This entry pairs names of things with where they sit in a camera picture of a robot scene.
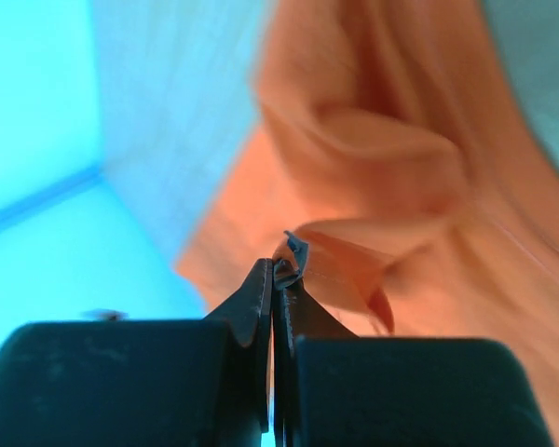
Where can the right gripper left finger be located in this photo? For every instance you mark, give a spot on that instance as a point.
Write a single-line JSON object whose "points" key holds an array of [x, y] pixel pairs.
{"points": [[175, 382]]}

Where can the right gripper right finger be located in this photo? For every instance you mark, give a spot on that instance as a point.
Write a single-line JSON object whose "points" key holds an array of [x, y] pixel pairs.
{"points": [[335, 388]]}

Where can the orange t shirt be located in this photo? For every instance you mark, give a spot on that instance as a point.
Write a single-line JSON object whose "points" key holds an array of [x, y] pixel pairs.
{"points": [[390, 142]]}

